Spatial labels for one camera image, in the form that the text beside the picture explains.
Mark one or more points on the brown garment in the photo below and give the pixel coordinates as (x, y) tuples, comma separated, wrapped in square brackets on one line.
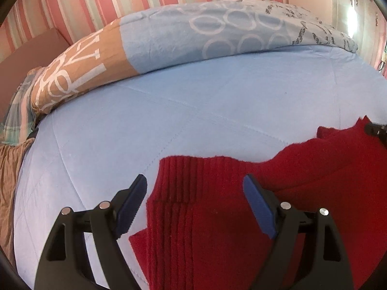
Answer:
[(9, 187)]

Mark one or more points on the red knitted sweater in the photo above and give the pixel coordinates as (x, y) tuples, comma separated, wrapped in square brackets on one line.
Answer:
[(211, 217)]

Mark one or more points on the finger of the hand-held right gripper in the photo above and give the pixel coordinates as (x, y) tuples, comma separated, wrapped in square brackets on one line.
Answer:
[(378, 130)]

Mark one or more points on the light blue quilted bed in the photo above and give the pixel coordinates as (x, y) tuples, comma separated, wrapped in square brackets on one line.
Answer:
[(151, 111)]

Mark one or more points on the plaid pillow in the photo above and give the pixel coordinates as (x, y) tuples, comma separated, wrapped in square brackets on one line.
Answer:
[(21, 111)]

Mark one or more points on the pink headboard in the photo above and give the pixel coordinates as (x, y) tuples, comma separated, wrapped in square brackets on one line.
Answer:
[(30, 54)]

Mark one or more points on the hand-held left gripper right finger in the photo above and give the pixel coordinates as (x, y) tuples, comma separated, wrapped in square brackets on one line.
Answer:
[(260, 202)]

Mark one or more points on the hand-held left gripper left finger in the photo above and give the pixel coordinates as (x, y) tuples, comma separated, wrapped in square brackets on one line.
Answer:
[(131, 205)]

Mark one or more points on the white wardrobe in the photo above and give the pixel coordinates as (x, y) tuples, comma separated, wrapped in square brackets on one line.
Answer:
[(362, 3)]

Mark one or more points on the folded blue patterned duvet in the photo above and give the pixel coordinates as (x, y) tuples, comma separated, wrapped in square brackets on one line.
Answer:
[(157, 42)]

